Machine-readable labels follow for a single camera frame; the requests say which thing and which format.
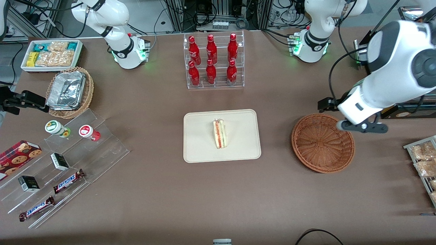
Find red lidded white cup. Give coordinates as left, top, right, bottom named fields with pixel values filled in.
left=78, top=125, right=101, bottom=142

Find clear bag of pastry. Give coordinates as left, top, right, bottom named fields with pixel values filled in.
left=410, top=141, right=436, bottom=161
left=413, top=160, right=436, bottom=178

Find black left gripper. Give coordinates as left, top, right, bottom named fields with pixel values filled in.
left=317, top=97, right=345, bottom=113

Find metal wire rack tray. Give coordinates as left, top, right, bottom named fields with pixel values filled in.
left=403, top=135, right=436, bottom=208

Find white plastic snack bin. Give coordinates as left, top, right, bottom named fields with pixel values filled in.
left=21, top=39, right=83, bottom=73

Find triangle sandwich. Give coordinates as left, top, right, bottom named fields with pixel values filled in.
left=213, top=118, right=227, bottom=149

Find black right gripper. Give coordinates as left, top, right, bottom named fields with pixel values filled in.
left=0, top=90, right=50, bottom=115

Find oval tan wicker basket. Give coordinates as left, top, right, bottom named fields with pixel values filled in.
left=46, top=67, right=94, bottom=119

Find red plaid cookie box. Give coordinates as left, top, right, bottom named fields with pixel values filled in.
left=0, top=140, right=43, bottom=181

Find clear acrylic stepped shelf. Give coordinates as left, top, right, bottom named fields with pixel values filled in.
left=0, top=109, right=130, bottom=229

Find round brown wicker basket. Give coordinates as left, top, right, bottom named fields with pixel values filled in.
left=291, top=113, right=356, bottom=174

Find black table cable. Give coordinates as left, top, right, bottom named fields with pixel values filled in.
left=294, top=229, right=345, bottom=245

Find red cola bottle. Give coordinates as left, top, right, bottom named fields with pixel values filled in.
left=226, top=60, right=237, bottom=86
left=227, top=33, right=238, bottom=63
left=205, top=59, right=217, bottom=85
left=188, top=61, right=201, bottom=87
left=206, top=34, right=218, bottom=64
left=188, top=35, right=202, bottom=65

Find stainless steel pan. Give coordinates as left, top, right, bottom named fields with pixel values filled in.
left=398, top=5, right=427, bottom=21

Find beige plastic tray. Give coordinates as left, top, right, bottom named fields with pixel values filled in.
left=183, top=109, right=262, bottom=163

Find clear bag of crackers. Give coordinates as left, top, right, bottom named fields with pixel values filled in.
left=48, top=41, right=69, bottom=52
left=35, top=50, right=75, bottom=67

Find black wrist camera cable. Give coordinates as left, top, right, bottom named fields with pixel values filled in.
left=328, top=0, right=370, bottom=102

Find stacked aluminium foil trays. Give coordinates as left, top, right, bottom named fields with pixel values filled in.
left=46, top=71, right=86, bottom=110

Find small black carton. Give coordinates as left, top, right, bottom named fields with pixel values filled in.
left=18, top=175, right=41, bottom=193
left=50, top=152, right=70, bottom=171

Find green lidded white cup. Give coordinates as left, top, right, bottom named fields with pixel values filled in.
left=45, top=120, right=71, bottom=138

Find Snickers chocolate bar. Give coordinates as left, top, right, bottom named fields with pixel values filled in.
left=52, top=169, right=85, bottom=195
left=18, top=196, right=55, bottom=222

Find clear acrylic bottle rack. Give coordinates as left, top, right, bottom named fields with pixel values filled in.
left=183, top=30, right=245, bottom=89

